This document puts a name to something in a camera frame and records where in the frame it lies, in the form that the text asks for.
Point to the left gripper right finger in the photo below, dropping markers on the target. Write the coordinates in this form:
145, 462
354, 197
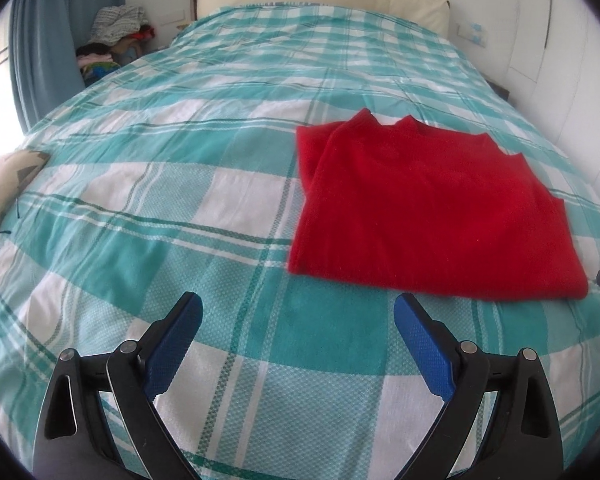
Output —
522, 439

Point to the teal plaid bed sheet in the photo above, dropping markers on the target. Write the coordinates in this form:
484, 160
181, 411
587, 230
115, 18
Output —
179, 173

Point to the white wall socket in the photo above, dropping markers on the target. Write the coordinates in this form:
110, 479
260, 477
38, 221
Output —
473, 33

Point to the white wardrobe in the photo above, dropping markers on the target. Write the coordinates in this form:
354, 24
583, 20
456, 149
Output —
554, 74

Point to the blue curtain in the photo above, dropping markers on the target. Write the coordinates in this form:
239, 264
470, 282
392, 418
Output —
42, 43

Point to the red knitted sweater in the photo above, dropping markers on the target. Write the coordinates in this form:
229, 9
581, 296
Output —
423, 209

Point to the pile of clothes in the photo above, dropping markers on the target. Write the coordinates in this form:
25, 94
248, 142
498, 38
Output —
118, 37

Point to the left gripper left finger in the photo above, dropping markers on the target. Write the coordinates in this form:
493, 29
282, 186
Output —
74, 440

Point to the dark nightstand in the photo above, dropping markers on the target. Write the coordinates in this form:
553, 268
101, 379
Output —
497, 88

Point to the patterned beige pillow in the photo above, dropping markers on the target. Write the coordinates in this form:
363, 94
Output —
17, 171

